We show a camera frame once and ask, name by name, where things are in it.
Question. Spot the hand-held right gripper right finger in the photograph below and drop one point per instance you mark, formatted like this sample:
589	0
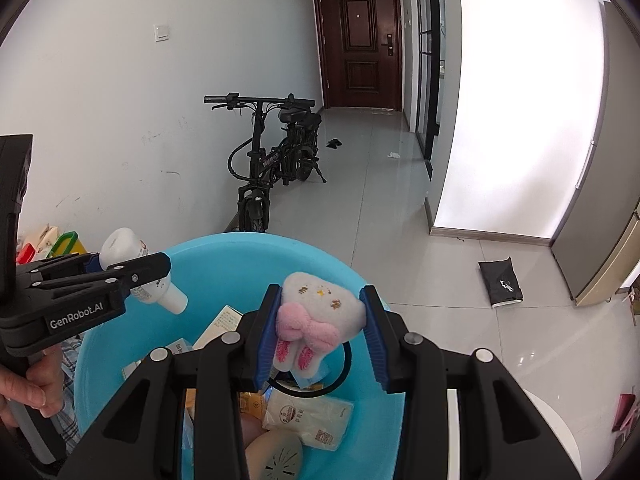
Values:
375	340

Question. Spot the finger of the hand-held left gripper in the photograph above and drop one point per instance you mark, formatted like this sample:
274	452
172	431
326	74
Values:
92	261
145	267

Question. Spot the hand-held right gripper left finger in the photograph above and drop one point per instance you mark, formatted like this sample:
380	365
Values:
265	340

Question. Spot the white plastic bottle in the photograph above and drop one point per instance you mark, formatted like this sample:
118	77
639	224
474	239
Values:
122	245

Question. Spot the grey tooth plush toy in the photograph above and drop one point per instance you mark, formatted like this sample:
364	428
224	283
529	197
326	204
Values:
325	305

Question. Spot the blue plastic basin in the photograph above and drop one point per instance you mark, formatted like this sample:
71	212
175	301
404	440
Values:
225	270

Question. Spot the person's left hand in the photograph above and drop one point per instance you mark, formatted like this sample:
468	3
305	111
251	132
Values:
50	385

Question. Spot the green yellow plastic item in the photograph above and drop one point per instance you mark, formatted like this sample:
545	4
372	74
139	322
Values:
70	245

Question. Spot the cream cardboard box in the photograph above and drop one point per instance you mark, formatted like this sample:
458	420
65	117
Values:
220	322

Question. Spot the beige carton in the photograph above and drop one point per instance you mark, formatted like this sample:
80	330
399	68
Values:
45	240

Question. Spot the yellow snack packet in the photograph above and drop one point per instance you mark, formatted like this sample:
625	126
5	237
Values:
252	405

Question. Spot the blue plaid cloth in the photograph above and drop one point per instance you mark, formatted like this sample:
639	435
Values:
67	385

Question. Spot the small blue white box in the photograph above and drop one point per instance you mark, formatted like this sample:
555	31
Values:
179	346

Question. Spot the white plastic packet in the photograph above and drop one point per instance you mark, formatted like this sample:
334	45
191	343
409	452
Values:
310	417

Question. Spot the orange packet in basin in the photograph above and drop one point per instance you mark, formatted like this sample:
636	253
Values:
272	455

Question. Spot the black bag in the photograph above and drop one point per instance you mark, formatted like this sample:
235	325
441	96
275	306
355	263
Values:
500	282

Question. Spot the black electric bike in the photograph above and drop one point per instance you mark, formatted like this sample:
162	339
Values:
295	155

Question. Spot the small black floor item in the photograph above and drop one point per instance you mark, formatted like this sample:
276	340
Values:
334	143

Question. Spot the red object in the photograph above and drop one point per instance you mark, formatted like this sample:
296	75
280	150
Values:
625	412

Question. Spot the black framed glass partition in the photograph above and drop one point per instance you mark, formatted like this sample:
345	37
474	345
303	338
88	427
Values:
433	85

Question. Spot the refrigerator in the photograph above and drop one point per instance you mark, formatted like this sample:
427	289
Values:
600	185

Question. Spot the brown entrance door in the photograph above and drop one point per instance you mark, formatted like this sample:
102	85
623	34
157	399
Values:
357	35

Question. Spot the white light switch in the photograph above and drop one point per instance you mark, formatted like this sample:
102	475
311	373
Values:
161	33

